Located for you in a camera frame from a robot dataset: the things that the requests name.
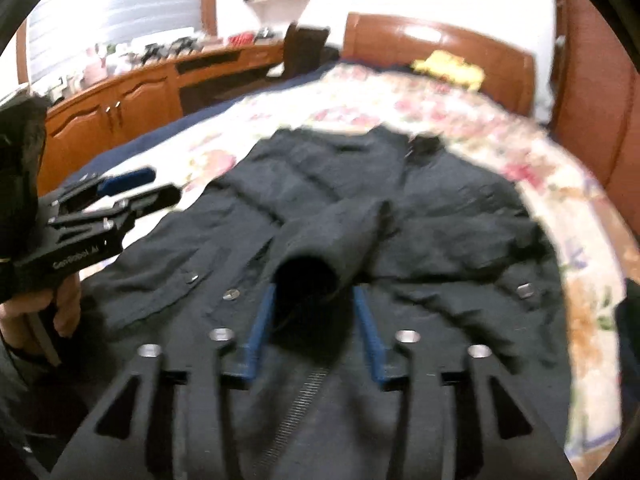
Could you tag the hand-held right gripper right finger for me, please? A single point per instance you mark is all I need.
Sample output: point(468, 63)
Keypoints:
point(372, 345)

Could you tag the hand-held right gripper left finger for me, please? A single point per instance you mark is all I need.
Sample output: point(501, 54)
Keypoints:
point(257, 340)

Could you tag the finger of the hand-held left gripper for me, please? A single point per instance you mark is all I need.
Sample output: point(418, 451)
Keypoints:
point(145, 200)
point(125, 179)

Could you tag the black crinkled zip jacket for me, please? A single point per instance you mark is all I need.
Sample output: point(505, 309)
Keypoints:
point(450, 240)

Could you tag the black nylon jacket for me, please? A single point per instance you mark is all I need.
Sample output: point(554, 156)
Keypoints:
point(630, 325)

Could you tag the person's left hand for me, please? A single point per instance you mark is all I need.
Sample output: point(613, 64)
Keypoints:
point(67, 305)

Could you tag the wooden desk cabinet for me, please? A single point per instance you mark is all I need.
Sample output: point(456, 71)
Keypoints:
point(140, 95)

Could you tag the pink vase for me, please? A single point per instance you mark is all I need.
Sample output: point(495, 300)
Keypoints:
point(95, 67)

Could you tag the black tripod stand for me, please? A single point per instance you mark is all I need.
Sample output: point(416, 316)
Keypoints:
point(154, 52)
point(182, 45)

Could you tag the grey window blind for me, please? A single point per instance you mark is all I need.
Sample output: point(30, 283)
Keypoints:
point(125, 5)

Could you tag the red basket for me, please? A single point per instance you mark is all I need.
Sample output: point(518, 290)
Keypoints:
point(241, 39)

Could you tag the dark chair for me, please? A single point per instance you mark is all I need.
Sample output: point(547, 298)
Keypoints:
point(305, 50)

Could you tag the floral blanket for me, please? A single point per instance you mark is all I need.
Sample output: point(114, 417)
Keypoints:
point(500, 125)

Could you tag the yellow plush toy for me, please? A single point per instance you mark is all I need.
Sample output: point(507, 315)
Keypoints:
point(450, 67)

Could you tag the wooden bed headboard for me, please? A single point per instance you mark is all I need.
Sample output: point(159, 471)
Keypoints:
point(390, 45)

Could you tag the louvered wooden wardrobe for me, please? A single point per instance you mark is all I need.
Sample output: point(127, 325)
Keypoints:
point(595, 85)

